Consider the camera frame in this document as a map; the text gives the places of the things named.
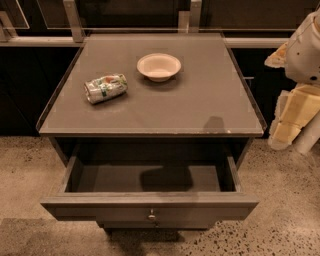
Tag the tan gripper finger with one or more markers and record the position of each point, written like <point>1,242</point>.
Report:
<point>278,58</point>
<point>281,135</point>

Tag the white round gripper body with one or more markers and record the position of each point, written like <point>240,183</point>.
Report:
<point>304,56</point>

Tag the grey top drawer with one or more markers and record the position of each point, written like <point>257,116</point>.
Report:
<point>133,181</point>

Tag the grey drawer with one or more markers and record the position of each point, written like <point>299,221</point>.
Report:
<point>154,224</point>
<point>133,181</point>

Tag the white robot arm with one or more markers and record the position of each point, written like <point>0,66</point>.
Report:
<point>300,57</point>

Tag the dark grey drawer cabinet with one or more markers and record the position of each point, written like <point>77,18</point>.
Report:
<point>207,98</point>

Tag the grey bottom drawer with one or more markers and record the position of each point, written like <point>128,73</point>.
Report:
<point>154,224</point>

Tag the white paper bowl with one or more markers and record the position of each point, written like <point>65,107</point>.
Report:
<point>158,67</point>

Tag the crushed green silver can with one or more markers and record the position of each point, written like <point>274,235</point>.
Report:
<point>105,88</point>

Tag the metal glass railing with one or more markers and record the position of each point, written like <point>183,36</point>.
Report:
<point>81,21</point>

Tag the white cylindrical post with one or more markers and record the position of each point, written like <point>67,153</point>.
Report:
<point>309,135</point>

